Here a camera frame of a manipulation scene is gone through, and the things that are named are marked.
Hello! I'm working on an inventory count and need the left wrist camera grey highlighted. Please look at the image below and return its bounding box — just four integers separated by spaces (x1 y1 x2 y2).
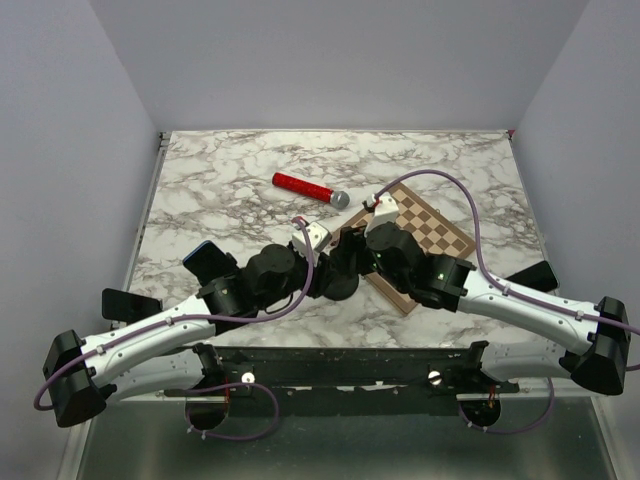
291 216 332 253

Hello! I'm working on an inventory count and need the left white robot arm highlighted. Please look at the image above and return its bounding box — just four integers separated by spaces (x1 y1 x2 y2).
34 241 341 428

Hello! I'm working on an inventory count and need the black phone stand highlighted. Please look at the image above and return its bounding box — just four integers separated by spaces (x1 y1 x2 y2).
321 274 359 301

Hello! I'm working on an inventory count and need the red toy microphone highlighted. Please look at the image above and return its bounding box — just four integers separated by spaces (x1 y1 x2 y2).
272 172 350 210

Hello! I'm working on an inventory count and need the black phone right side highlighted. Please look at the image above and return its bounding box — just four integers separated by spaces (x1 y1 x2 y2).
506 260 559 293

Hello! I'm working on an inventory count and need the blue case phone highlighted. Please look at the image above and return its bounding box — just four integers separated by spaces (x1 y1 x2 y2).
182 240 238 286

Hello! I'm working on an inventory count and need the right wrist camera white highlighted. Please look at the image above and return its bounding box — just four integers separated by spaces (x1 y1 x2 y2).
363 192 399 236

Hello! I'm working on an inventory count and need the wooden chessboard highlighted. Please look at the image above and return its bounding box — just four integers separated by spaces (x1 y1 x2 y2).
364 183 476 316

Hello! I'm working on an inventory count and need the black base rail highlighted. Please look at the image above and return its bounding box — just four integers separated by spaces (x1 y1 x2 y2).
187 341 519 418

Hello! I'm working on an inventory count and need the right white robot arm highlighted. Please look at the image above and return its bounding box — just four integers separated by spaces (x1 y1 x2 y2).
330 223 630 396

